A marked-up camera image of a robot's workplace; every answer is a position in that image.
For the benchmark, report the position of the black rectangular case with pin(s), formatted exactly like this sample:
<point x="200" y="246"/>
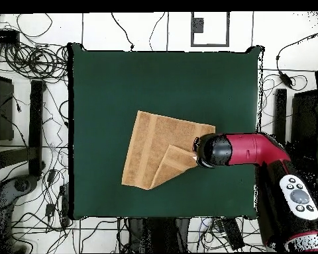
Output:
<point x="2" y="111"/>
<point x="304" y="119"/>

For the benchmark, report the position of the black upright floor bar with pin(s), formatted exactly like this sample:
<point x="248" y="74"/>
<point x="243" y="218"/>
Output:
<point x="36" y="119"/>
<point x="280" y="116"/>

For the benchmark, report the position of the black electronics box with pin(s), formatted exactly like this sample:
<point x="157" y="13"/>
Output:
<point x="4" y="38"/>

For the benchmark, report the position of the small black power adapter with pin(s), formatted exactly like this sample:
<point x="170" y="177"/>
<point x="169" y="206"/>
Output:
<point x="51" y="176"/>
<point x="50" y="210"/>

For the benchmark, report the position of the dark grey square plate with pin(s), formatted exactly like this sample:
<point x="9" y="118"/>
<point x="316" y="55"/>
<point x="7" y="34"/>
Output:
<point x="197" y="25"/>

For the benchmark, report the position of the black power strip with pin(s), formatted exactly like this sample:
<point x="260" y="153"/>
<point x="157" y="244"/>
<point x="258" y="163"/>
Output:
<point x="233" y="232"/>

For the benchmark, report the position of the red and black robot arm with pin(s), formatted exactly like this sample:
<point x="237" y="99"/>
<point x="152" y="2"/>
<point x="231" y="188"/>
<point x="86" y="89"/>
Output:
<point x="243" y="149"/>

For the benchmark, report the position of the office chair base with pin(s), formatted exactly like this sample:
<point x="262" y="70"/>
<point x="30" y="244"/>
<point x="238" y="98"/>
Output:
<point x="21" y="185"/>

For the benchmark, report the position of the dark green table cloth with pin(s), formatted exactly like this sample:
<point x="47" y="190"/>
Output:
<point x="108" y="79"/>

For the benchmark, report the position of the dark floor beam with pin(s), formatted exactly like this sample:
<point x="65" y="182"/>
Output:
<point x="10" y="157"/>

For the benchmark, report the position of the black power adapter brick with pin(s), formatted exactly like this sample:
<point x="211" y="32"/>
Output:
<point x="285" y="78"/>

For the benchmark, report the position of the tan terry towel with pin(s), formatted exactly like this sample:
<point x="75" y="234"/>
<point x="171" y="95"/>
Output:
<point x="153" y="145"/>

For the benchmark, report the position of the black robot pedestal stand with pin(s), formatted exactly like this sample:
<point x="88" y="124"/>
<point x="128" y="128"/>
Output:
<point x="159" y="235"/>

